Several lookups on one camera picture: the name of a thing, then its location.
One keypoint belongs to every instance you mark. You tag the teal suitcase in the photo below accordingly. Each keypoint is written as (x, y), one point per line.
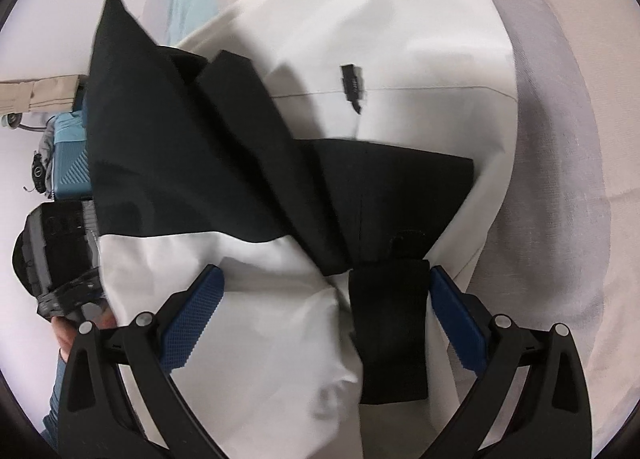
(70, 164)

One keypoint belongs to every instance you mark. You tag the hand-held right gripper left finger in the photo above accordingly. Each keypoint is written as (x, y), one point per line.
(192, 324)

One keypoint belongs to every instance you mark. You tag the person's left forearm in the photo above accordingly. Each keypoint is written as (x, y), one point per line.
(55, 389)

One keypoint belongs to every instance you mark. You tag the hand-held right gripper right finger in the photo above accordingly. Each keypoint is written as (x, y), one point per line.
(457, 324)

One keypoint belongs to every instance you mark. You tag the grey cloth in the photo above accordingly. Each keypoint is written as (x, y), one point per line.
(47, 139)

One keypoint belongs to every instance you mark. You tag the person's left hand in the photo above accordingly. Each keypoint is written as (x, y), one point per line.
(62, 336)

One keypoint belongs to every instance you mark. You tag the white and black jacket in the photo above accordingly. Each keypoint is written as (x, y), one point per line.
(175, 139)

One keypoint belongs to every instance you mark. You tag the beige tied curtain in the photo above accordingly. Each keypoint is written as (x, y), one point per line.
(40, 91)

